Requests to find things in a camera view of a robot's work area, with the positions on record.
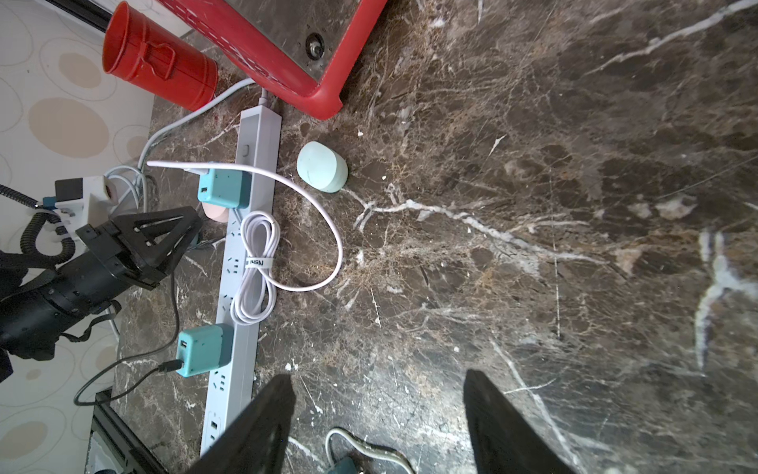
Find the red toaster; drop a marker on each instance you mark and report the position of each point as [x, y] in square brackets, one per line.
[301, 51]

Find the red metal cup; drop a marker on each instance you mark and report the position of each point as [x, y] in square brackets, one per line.
[144, 54]

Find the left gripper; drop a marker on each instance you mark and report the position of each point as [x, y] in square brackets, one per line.
[138, 249]

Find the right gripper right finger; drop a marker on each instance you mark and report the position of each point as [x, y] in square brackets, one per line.
[502, 440]

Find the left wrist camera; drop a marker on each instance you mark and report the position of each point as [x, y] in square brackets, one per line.
[82, 201]

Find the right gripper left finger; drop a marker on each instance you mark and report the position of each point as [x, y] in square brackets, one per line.
[256, 442]

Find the pink earbud case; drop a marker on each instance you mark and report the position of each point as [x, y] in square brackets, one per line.
[216, 212]

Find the teal charger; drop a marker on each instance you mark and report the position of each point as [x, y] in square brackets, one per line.
[345, 465]
[225, 188]
[203, 349]

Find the green earbud case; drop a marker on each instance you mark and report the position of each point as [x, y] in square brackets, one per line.
[322, 168]

